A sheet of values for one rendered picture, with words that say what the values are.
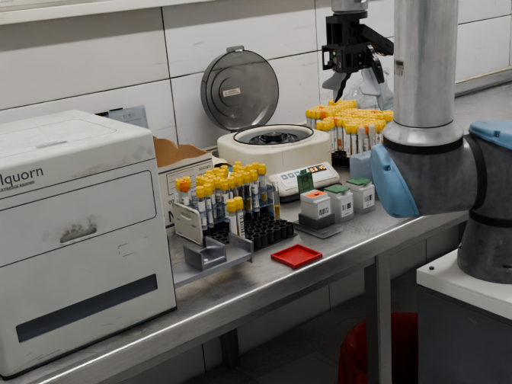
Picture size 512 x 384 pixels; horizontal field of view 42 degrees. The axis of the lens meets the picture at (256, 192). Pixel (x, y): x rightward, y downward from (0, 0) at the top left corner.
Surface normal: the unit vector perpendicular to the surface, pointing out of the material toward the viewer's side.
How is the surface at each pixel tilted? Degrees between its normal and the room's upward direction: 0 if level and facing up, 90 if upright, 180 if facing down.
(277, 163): 90
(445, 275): 1
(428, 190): 96
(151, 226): 90
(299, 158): 90
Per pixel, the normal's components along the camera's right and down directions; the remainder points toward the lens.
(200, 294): -0.08, -0.94
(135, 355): 0.62, 0.21
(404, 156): -0.59, 0.39
